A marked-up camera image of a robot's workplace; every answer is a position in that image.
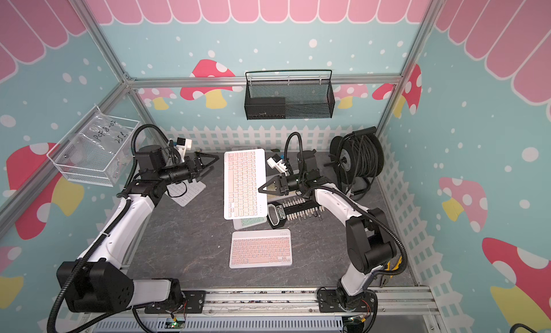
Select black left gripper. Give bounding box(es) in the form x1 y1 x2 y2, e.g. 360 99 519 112
158 152 220 186

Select pink key keyboard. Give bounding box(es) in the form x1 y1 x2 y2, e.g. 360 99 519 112
229 229 293 269
224 149 268 220

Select white key white keyboard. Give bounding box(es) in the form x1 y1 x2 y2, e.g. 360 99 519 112
166 179 206 207

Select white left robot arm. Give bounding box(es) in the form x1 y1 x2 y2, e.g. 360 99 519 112
47 144 219 332

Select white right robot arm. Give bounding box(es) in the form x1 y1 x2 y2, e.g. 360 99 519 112
258 151 408 311

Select near green key keyboard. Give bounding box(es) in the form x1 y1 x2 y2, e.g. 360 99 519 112
233 217 267 231

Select black box in basket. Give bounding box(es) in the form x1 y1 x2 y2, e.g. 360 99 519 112
245 97 286 120

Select plastic bag in basket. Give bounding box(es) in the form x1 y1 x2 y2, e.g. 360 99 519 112
77 113 132 163

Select black cable reel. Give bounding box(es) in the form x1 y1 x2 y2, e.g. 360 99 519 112
324 126 385 200

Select black wire mesh basket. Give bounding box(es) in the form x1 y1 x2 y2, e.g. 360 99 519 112
245 69 335 120

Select clear wire wall basket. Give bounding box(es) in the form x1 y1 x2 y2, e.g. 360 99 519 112
47 107 141 187

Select yellow handled pliers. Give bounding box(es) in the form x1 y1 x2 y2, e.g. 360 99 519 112
382 253 408 276

